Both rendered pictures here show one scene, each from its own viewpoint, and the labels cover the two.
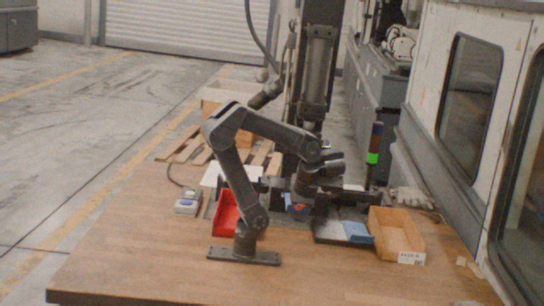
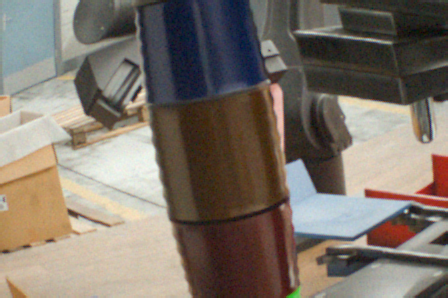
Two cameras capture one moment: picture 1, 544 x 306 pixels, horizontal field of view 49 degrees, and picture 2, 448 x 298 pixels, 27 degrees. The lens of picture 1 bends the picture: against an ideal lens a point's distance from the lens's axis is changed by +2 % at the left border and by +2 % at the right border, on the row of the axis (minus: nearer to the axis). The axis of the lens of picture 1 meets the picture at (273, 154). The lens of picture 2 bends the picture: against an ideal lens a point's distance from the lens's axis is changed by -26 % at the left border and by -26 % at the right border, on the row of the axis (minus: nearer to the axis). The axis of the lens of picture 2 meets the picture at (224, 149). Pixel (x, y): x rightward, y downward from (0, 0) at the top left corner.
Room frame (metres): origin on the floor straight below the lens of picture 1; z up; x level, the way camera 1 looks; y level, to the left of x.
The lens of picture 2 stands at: (2.32, -0.52, 1.21)
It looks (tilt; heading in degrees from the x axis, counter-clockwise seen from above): 12 degrees down; 151
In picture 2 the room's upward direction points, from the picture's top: 11 degrees counter-clockwise
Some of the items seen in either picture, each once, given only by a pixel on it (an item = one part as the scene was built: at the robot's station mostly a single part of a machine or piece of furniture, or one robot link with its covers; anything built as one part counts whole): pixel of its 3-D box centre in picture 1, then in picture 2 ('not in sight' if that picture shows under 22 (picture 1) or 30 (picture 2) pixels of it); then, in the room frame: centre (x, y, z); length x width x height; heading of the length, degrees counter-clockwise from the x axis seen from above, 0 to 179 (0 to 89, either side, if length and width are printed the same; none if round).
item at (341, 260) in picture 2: not in sight; (356, 257); (1.78, -0.13, 0.98); 0.07 x 0.02 x 0.01; 1
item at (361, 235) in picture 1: (357, 229); not in sight; (1.67, -0.28, 0.93); 0.15 x 0.07 x 0.03; 5
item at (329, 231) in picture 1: (340, 232); not in sight; (1.69, -0.24, 0.91); 0.17 x 0.16 x 0.02; 91
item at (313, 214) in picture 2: (297, 200); (325, 199); (1.68, -0.09, 1.00); 0.15 x 0.07 x 0.03; 3
